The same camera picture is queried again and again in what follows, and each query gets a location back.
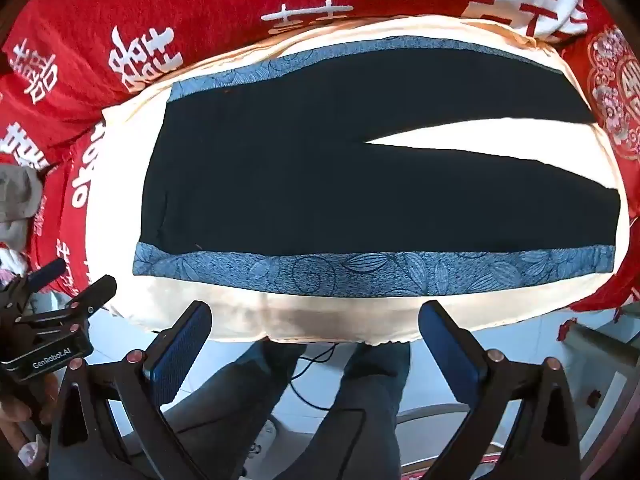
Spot black cable on floor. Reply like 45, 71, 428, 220
286, 341, 342, 413

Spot person leg jeans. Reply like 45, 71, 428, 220
278, 342, 411, 480
165, 338, 306, 479

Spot white slipper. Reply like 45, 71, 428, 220
243, 417, 278, 478

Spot person right leg jeans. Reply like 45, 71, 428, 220
278, 342, 411, 480

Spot person left leg jeans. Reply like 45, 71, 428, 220
165, 338, 306, 479

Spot red embroidered floral cushion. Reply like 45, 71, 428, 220
560, 25, 639, 312

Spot black pants blue trim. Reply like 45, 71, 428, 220
132, 36, 623, 298

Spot red blanket white characters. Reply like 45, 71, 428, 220
1, 0, 625, 296

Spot grey plush toy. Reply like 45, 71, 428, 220
0, 164, 42, 252

